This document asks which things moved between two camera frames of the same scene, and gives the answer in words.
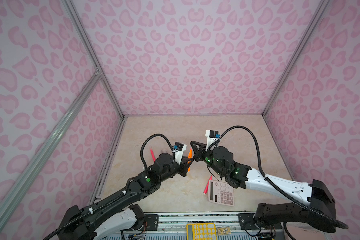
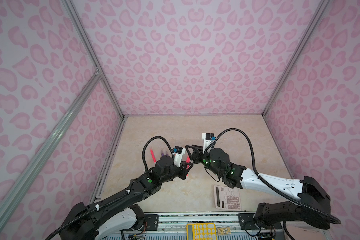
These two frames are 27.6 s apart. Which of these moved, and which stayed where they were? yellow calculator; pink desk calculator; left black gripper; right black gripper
Moved: pink desk calculator
Stayed: left black gripper; yellow calculator; right black gripper
